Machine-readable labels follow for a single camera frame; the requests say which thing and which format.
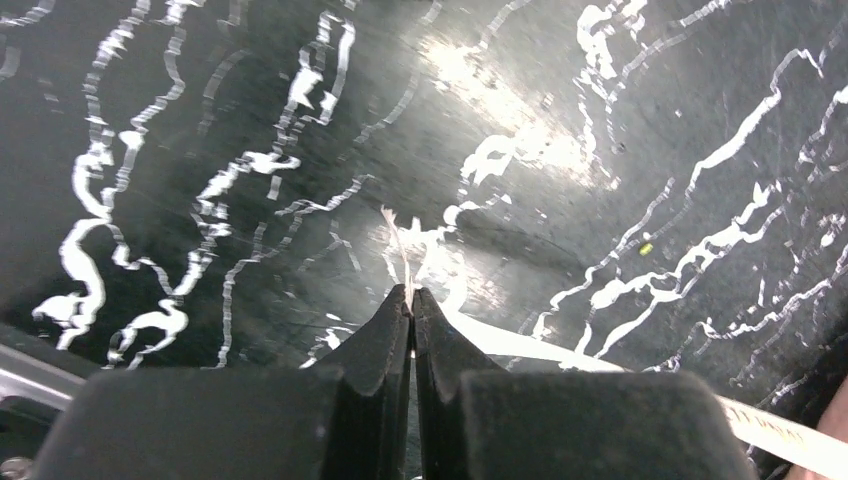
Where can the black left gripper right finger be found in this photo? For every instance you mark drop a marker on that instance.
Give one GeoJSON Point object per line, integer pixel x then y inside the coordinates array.
{"type": "Point", "coordinates": [480, 421]}

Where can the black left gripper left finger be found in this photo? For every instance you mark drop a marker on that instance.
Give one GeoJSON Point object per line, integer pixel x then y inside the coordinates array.
{"type": "Point", "coordinates": [344, 417]}

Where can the beige printed ribbon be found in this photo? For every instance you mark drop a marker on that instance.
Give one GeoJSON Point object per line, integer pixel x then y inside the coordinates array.
{"type": "Point", "coordinates": [798, 444]}

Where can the pink wrapping paper sheet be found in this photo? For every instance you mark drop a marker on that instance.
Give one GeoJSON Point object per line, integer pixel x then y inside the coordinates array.
{"type": "Point", "coordinates": [833, 422]}

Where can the aluminium rail frame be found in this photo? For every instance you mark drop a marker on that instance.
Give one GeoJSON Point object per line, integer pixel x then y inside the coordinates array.
{"type": "Point", "coordinates": [38, 382]}

